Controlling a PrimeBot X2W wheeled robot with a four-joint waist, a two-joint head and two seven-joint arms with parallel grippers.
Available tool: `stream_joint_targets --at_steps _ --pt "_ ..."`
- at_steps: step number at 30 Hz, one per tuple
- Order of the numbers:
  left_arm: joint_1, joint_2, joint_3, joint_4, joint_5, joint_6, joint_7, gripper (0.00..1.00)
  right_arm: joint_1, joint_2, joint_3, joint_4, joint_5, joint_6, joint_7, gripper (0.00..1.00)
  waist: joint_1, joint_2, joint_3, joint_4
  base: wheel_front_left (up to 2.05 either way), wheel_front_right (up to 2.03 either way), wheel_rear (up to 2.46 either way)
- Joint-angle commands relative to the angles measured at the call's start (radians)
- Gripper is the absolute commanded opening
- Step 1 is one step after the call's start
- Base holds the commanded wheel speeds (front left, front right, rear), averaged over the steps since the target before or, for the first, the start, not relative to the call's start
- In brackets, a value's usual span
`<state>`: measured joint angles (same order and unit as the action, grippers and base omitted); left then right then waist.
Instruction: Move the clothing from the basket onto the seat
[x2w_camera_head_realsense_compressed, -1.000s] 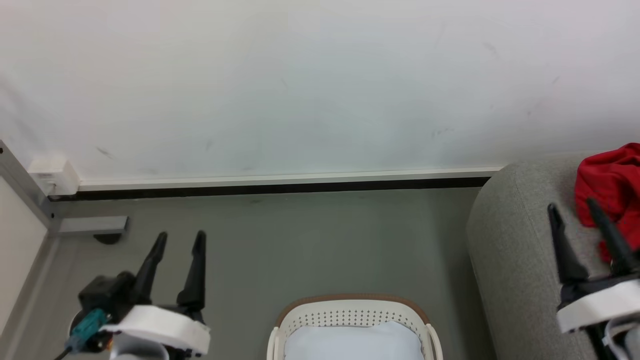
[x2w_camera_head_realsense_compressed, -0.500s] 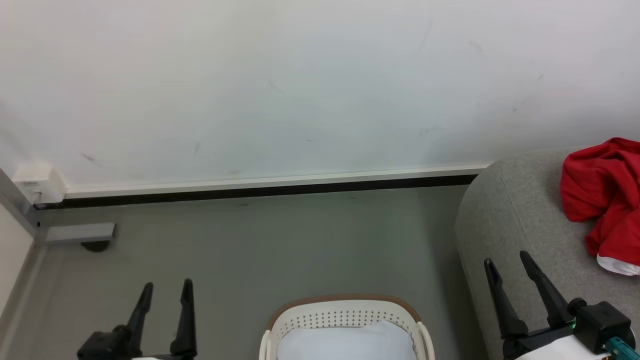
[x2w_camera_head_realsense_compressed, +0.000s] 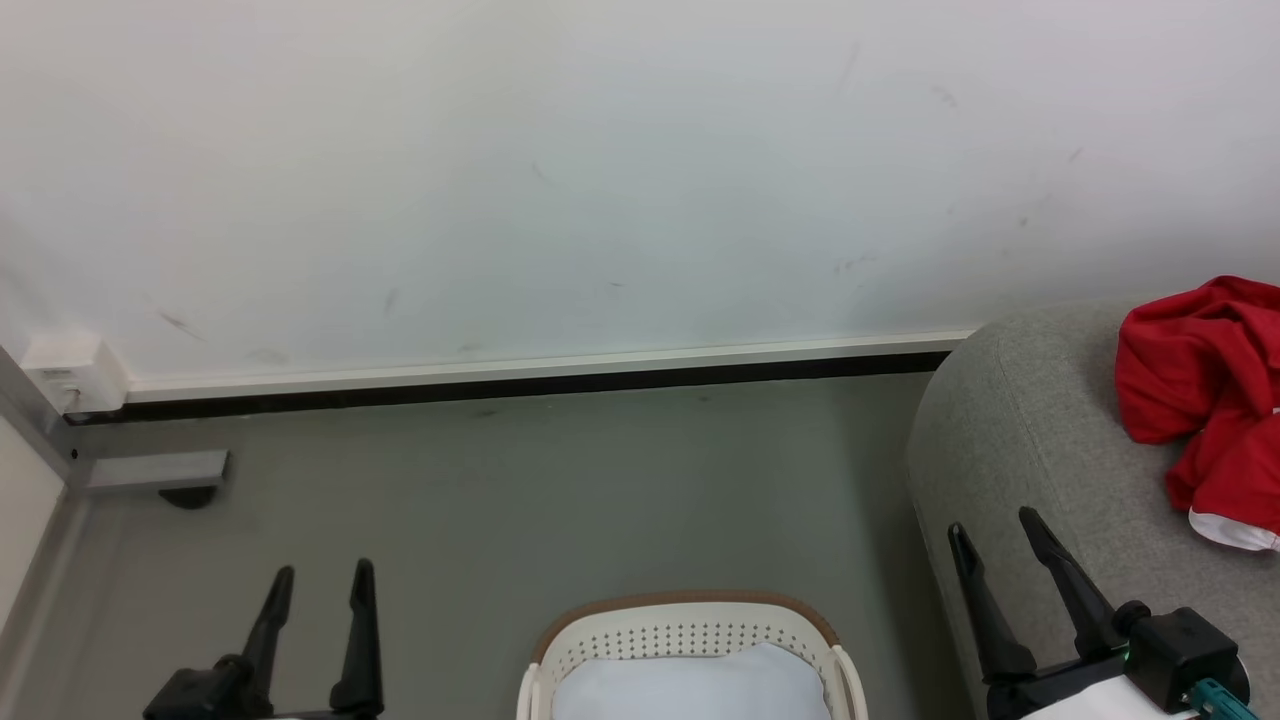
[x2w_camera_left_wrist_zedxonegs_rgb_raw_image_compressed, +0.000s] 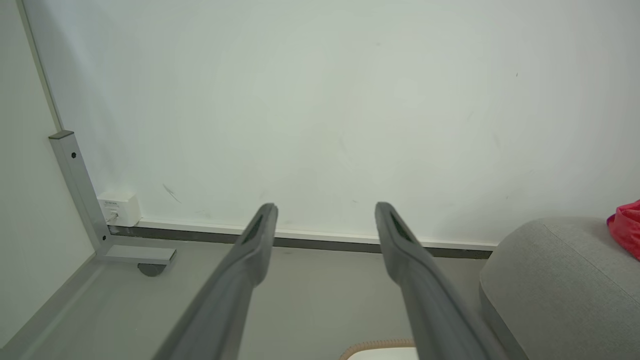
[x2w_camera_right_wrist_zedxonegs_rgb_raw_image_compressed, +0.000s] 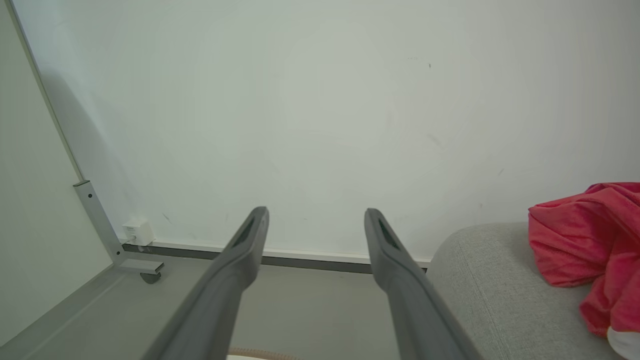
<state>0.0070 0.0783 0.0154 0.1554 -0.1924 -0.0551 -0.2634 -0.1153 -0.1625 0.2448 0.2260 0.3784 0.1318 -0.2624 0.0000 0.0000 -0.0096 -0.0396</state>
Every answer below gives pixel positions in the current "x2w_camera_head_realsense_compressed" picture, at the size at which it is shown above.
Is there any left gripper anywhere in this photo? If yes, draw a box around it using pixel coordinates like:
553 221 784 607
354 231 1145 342
142 558 386 720

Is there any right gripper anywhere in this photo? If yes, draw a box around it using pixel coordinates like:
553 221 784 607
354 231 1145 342
946 506 1201 720

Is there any grey partition frame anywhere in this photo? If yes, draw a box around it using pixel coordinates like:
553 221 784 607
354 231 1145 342
0 345 91 641

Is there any white perforated laundry basket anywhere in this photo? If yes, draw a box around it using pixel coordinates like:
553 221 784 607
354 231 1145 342
516 590 869 720

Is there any white and black baseboard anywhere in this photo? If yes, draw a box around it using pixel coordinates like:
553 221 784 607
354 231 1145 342
63 328 979 426

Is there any red shirt with striped white hem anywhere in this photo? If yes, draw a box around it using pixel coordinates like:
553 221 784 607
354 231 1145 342
1114 276 1280 445

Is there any pale white cloth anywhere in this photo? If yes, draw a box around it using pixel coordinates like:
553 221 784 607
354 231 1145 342
551 642 832 720

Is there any teal right camera connector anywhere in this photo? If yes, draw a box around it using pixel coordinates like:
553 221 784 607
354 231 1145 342
1185 677 1258 720

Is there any red shirt with white cuffs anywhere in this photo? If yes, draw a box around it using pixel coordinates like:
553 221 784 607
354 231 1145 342
1165 408 1280 553

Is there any grey fabric sofa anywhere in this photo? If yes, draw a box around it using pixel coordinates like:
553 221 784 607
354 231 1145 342
905 297 1280 720

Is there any white wall outlet box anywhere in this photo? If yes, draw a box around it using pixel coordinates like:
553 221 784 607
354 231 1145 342
20 331 130 416

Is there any grey metal foot bar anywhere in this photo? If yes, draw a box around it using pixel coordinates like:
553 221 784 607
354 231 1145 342
85 449 230 491

